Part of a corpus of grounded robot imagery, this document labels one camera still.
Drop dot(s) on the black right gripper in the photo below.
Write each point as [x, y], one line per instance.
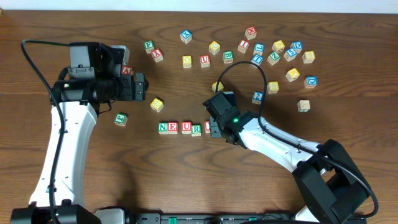
[214, 123]

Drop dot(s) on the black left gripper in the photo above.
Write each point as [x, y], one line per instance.
[138, 87]

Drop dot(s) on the red i block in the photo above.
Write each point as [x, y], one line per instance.
[207, 127]
[243, 46]

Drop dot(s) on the green R wooden block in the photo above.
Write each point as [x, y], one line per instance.
[196, 130]

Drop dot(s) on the red u block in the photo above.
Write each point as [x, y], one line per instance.
[186, 127]
[205, 61]

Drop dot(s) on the red E wooden block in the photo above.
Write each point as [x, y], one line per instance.
[172, 127]

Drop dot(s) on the green N wooden block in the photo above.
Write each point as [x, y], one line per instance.
[163, 128]

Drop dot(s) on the yellow S wooden block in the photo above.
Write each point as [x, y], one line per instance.
[272, 87]

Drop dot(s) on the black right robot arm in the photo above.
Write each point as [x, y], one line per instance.
[329, 181]

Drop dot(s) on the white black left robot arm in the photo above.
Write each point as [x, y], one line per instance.
[58, 196]

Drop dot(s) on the red A wooden block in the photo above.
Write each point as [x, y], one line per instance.
[127, 70]

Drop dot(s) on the yellow G wooden block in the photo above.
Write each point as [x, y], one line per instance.
[157, 105]

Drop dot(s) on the red X wooden block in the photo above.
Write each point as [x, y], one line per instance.
[157, 55]

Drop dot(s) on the green F wooden block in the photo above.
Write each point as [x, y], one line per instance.
[149, 46]

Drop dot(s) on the green J wooden block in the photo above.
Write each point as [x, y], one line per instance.
[120, 119]

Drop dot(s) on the yellow Q wooden block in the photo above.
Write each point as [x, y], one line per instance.
[217, 86]

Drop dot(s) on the yellow block left middle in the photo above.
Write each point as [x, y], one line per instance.
[187, 61]

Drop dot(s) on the blue 2 wooden block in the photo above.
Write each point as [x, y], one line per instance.
[257, 97]

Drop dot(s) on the blue X wooden block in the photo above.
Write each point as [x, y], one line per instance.
[186, 36]

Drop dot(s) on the green B wooden block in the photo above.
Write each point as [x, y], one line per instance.
[228, 56]

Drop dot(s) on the yellow block upper centre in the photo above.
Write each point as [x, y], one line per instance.
[214, 47]

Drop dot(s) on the blue T wooden block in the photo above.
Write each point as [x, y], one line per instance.
[257, 59]

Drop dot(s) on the green Z wooden block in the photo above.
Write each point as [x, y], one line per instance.
[273, 58]

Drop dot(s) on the blue L wooden block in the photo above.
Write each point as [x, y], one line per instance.
[258, 49]

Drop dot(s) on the yellow K wooden block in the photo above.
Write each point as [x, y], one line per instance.
[292, 74]

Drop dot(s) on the red block far top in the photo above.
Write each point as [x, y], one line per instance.
[250, 33]

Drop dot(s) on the yellow block upper right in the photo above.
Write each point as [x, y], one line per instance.
[278, 46]

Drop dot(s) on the blue D block lower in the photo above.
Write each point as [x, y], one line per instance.
[310, 82]

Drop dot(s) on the blue d block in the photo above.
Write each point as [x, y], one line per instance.
[296, 46]
[310, 82]

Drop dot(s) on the blue 5 wooden block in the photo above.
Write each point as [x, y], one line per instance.
[290, 54]

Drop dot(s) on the blue D block upper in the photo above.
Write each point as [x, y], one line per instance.
[296, 46]

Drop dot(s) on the yellow 8 wooden block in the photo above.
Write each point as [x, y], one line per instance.
[308, 57]

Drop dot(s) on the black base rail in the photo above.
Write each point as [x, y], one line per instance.
[217, 219]

